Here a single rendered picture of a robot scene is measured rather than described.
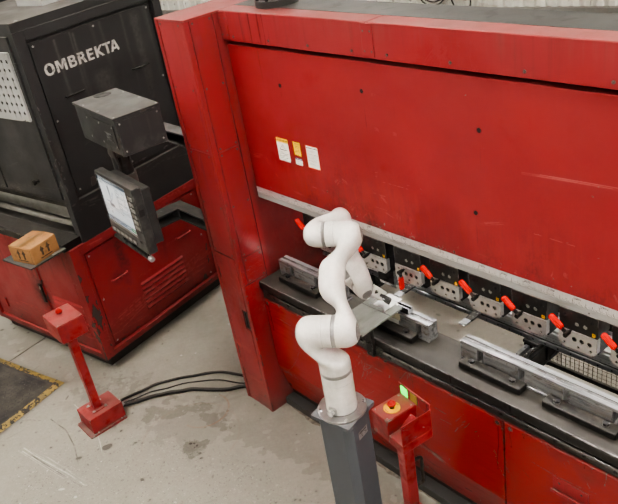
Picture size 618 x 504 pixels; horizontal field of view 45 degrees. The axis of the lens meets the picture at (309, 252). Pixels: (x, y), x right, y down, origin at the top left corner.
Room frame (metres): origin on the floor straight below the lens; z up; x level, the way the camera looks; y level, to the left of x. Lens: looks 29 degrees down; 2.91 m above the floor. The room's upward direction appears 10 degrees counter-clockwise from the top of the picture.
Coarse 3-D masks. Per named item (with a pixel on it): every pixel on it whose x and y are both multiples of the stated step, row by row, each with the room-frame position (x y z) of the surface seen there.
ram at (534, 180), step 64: (256, 64) 3.37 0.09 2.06; (320, 64) 3.02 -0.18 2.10; (384, 64) 2.73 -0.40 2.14; (256, 128) 3.45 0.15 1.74; (320, 128) 3.07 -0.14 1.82; (384, 128) 2.76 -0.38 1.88; (448, 128) 2.50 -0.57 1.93; (512, 128) 2.28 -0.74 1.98; (576, 128) 2.10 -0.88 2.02; (320, 192) 3.12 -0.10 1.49; (384, 192) 2.79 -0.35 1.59; (448, 192) 2.52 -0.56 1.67; (512, 192) 2.29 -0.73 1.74; (576, 192) 2.09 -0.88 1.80; (512, 256) 2.29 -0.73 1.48; (576, 256) 2.09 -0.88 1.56
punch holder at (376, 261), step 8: (368, 240) 2.89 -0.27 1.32; (376, 240) 2.85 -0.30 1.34; (368, 248) 2.90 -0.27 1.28; (376, 248) 2.86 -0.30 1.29; (384, 248) 2.82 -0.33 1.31; (392, 248) 2.84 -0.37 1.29; (368, 256) 2.90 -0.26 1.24; (376, 256) 2.86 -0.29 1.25; (392, 256) 2.84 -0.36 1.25; (368, 264) 2.91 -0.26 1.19; (376, 264) 2.86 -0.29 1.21; (384, 264) 2.82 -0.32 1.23; (392, 264) 2.84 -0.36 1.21; (384, 272) 2.83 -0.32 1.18
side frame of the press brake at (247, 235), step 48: (240, 0) 3.66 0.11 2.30; (192, 48) 3.42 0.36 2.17; (192, 96) 3.46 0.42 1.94; (192, 144) 3.55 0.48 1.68; (240, 144) 3.51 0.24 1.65; (240, 192) 3.47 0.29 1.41; (240, 240) 3.44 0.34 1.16; (288, 240) 3.62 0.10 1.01; (240, 288) 3.43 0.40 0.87; (240, 336) 3.53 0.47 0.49; (288, 384) 3.50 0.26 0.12
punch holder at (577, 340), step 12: (564, 312) 2.12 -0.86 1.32; (576, 312) 2.08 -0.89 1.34; (564, 324) 2.12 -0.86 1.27; (576, 324) 2.08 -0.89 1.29; (588, 324) 2.05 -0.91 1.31; (600, 324) 2.03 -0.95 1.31; (576, 336) 2.08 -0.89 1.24; (588, 336) 2.05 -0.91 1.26; (600, 336) 2.03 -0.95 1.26; (576, 348) 2.08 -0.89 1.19; (588, 348) 2.04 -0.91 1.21; (600, 348) 2.04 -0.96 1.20
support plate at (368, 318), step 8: (360, 304) 2.88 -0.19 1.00; (368, 304) 2.87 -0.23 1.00; (360, 312) 2.82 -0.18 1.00; (368, 312) 2.80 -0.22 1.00; (376, 312) 2.79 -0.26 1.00; (384, 312) 2.78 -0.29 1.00; (392, 312) 2.77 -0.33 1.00; (360, 320) 2.75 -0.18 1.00; (368, 320) 2.74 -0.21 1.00; (376, 320) 2.73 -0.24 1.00; (384, 320) 2.73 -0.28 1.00; (360, 328) 2.69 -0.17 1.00; (368, 328) 2.68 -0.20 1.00
